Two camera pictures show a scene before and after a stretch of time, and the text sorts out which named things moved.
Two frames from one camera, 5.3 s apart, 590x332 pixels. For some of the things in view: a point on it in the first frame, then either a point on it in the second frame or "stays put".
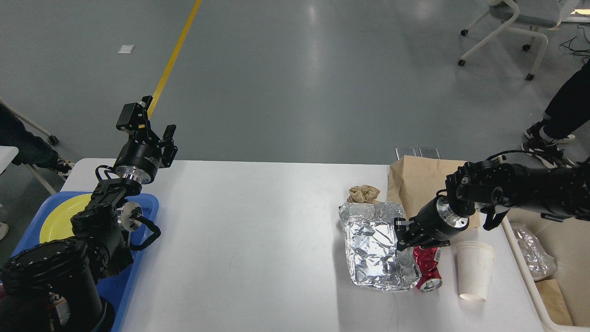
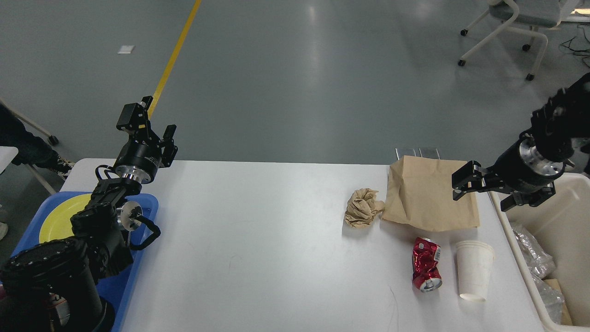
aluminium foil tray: (373, 261) to (552, 299)
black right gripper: (436, 218) to (520, 166)
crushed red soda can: (428, 259) stays put
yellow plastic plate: (57, 224) stays put
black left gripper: (138, 161) stays put
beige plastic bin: (569, 240) stays put
